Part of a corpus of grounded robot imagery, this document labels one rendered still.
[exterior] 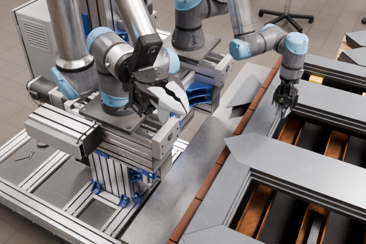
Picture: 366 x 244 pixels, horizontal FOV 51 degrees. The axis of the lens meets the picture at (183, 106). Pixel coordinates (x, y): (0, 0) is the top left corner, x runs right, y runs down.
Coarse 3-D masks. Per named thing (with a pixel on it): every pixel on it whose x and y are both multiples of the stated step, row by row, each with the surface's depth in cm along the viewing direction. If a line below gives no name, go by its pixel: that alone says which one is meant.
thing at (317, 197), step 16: (304, 64) 192; (336, 80) 187; (352, 80) 184; (304, 112) 167; (320, 112) 164; (272, 128) 156; (352, 128) 159; (256, 176) 138; (272, 176) 135; (240, 192) 131; (288, 192) 134; (304, 192) 131; (336, 208) 128; (352, 208) 126; (224, 224) 122
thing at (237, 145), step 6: (252, 132) 152; (234, 138) 149; (240, 138) 149; (246, 138) 149; (234, 144) 146; (240, 144) 146; (246, 144) 146; (234, 150) 144; (240, 150) 144; (234, 156) 142
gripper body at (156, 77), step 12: (120, 60) 82; (120, 72) 83; (132, 72) 78; (144, 72) 78; (156, 72) 78; (168, 72) 79; (132, 84) 78; (156, 84) 76; (132, 96) 79; (132, 108) 81; (144, 108) 77
